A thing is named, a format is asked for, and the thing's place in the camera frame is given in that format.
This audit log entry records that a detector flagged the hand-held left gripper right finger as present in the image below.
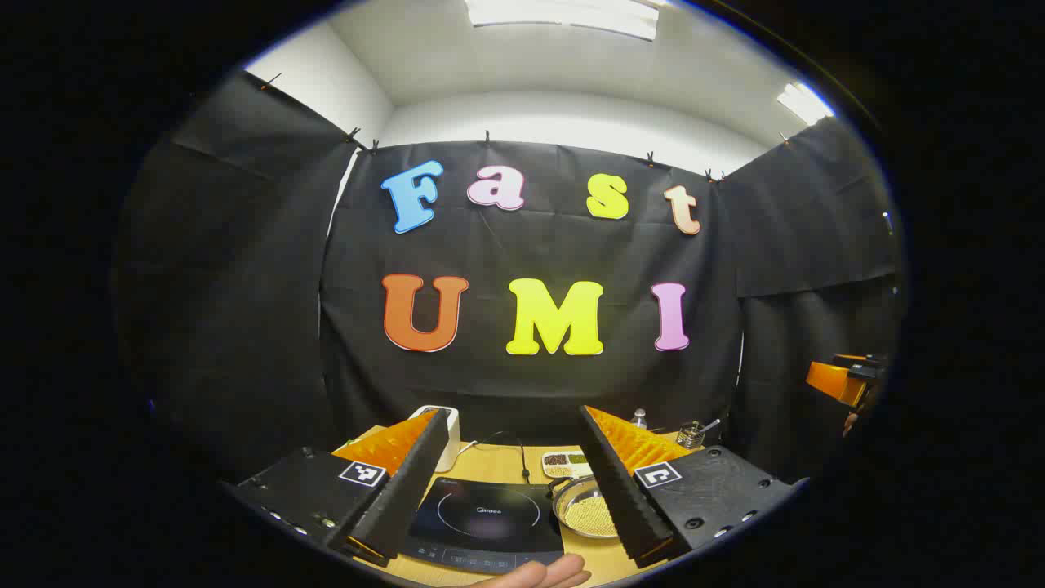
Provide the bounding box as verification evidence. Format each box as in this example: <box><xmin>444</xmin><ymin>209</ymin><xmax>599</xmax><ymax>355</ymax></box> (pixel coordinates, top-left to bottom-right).
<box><xmin>578</xmin><ymin>404</ymin><xmax>809</xmax><ymax>570</ymax></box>

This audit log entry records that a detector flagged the black power cable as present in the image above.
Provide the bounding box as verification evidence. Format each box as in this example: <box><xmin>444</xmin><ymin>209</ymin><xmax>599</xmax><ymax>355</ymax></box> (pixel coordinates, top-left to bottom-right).
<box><xmin>457</xmin><ymin>431</ymin><xmax>531</xmax><ymax>484</ymax></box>

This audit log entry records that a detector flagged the small ceiling light panel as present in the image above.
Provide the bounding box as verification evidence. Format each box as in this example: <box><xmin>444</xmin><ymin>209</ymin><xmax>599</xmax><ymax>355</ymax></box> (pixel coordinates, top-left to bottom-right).
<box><xmin>776</xmin><ymin>82</ymin><xmax>835</xmax><ymax>126</ymax></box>

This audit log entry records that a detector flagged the white toaster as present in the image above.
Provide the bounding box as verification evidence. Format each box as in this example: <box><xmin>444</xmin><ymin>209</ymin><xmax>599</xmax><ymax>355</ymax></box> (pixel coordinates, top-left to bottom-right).
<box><xmin>408</xmin><ymin>404</ymin><xmax>462</xmax><ymax>473</ymax></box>

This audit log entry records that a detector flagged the pile of yellow soybeans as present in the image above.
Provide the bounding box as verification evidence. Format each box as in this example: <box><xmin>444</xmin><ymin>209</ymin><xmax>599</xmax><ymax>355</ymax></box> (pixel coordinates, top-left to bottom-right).
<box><xmin>563</xmin><ymin>494</ymin><xmax>619</xmax><ymax>537</ymax></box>

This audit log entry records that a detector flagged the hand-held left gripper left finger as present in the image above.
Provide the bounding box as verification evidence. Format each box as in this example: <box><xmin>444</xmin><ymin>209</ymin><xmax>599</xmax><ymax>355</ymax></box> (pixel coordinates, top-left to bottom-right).
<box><xmin>220</xmin><ymin>408</ymin><xmax>451</xmax><ymax>568</ymax></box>

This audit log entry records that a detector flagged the white divided snack tray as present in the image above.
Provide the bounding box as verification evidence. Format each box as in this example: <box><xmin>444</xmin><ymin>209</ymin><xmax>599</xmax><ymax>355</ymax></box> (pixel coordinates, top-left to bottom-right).
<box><xmin>541</xmin><ymin>451</ymin><xmax>593</xmax><ymax>479</ymax></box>

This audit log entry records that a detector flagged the stainless steel pot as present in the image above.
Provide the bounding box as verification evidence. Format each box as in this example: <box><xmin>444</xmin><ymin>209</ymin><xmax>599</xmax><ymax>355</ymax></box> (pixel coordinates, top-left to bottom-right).
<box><xmin>549</xmin><ymin>475</ymin><xmax>621</xmax><ymax>540</ymax></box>

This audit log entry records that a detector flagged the black induction cooktop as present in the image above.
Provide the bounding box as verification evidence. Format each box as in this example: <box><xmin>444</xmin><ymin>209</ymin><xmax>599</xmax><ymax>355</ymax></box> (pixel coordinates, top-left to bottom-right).
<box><xmin>400</xmin><ymin>476</ymin><xmax>568</xmax><ymax>575</ymax></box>

